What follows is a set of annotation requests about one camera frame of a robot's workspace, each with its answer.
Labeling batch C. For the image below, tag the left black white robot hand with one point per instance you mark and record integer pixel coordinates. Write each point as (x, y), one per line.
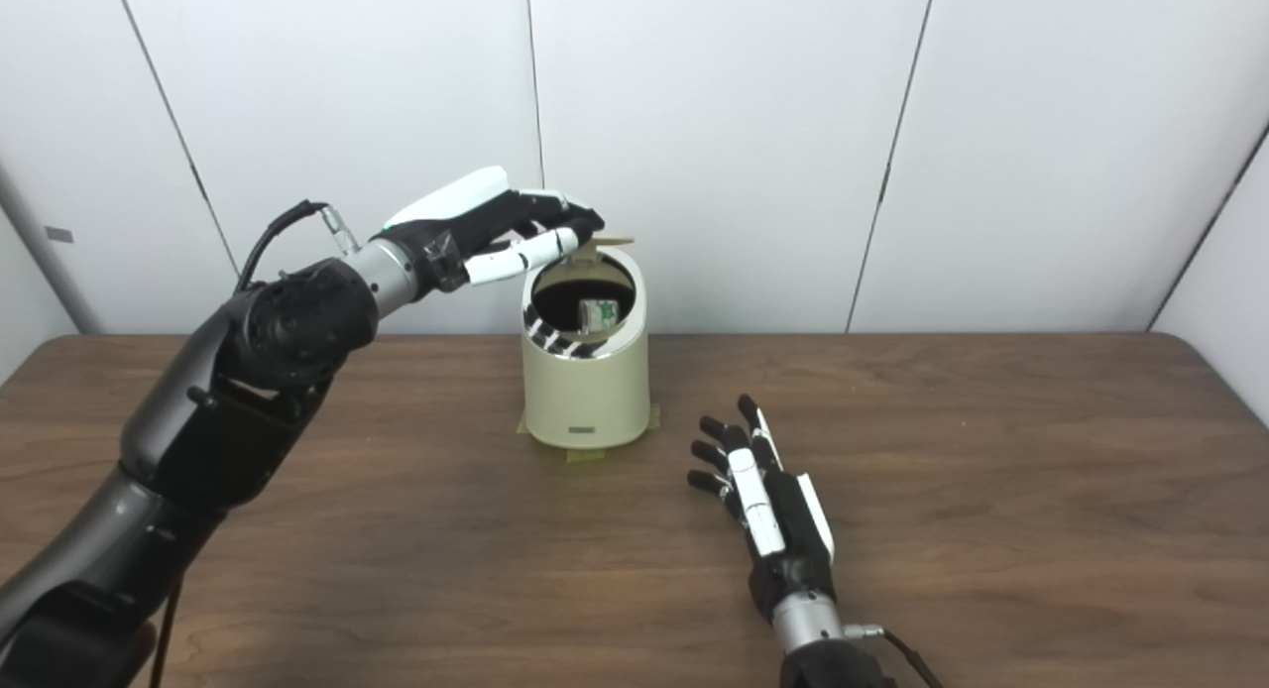
(466, 227)

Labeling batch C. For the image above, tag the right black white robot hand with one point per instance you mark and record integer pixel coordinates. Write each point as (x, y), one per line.
(783, 529)

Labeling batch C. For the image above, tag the cream round bin lid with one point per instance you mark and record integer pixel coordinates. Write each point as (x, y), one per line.
(607, 242)

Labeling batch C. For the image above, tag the white green milk carton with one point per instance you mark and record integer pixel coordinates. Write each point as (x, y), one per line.
(600, 314)

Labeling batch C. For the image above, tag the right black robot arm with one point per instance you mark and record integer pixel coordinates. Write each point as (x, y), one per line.
(823, 648)

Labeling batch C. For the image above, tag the cream-colored round bin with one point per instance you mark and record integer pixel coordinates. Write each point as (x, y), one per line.
(587, 396)

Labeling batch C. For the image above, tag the grey wall tape mark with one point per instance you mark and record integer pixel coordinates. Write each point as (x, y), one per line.
(58, 234)

